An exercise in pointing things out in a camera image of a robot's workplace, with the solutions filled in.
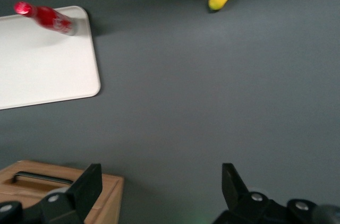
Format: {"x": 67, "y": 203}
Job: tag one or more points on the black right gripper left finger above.
{"x": 85, "y": 194}

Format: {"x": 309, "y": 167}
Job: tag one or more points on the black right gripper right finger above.
{"x": 236, "y": 194}

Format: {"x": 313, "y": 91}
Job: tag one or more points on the red coke bottle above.
{"x": 50, "y": 19}

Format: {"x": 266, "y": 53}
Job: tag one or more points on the white rectangular tray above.
{"x": 45, "y": 67}

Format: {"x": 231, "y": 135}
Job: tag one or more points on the light wooden box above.
{"x": 32, "y": 171}

